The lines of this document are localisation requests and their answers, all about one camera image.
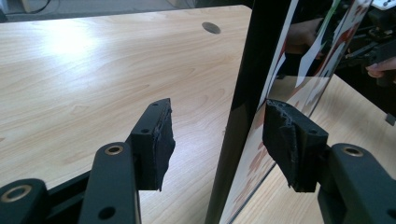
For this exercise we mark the light wooden cabinet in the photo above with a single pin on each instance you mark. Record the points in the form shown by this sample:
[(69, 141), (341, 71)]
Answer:
[(26, 4)]

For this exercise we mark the panda picture sign board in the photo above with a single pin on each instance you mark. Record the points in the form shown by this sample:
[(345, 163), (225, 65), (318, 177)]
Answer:
[(261, 62)]

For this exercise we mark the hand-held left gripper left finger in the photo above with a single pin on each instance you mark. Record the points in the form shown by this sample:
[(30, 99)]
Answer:
[(154, 146)]

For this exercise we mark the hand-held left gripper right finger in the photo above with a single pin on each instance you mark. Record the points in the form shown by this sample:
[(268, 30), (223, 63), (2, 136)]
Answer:
[(295, 146)]

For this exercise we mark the dark round table grommet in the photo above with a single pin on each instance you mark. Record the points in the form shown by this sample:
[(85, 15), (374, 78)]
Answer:
[(211, 27)]

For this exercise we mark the grey tape piece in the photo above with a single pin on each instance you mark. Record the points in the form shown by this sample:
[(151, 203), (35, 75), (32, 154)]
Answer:
[(391, 119)]

